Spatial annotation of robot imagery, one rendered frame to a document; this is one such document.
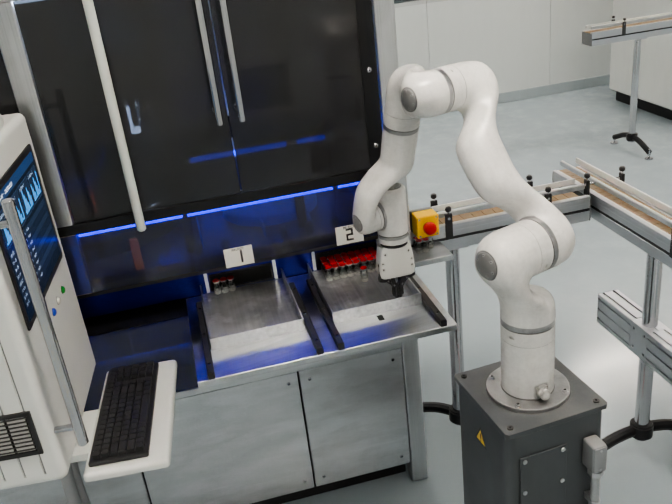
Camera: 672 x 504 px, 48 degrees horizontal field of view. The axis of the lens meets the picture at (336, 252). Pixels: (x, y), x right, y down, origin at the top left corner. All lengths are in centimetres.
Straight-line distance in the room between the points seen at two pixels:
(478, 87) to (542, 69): 601
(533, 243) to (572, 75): 633
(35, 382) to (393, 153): 98
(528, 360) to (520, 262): 26
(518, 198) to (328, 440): 130
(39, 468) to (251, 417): 85
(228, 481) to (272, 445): 20
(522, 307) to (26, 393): 108
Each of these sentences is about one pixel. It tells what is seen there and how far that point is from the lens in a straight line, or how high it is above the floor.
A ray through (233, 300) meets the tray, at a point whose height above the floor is 88.
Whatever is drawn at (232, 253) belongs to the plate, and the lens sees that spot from 223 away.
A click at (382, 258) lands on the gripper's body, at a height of 104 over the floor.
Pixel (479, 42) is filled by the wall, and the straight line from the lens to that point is 736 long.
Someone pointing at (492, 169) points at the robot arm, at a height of 139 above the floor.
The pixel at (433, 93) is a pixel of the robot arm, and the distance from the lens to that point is 162.
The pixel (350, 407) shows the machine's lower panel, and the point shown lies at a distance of 259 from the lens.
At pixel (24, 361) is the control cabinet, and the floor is 113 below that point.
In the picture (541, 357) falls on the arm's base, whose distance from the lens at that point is 173.
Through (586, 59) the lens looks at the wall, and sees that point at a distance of 792.
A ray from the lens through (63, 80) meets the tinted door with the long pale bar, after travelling 209.
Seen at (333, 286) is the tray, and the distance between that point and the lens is 228.
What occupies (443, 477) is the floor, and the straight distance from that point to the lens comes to 288.
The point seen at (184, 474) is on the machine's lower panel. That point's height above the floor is 28.
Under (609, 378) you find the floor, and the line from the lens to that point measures 340.
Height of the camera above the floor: 194
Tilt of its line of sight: 25 degrees down
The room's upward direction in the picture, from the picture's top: 7 degrees counter-clockwise
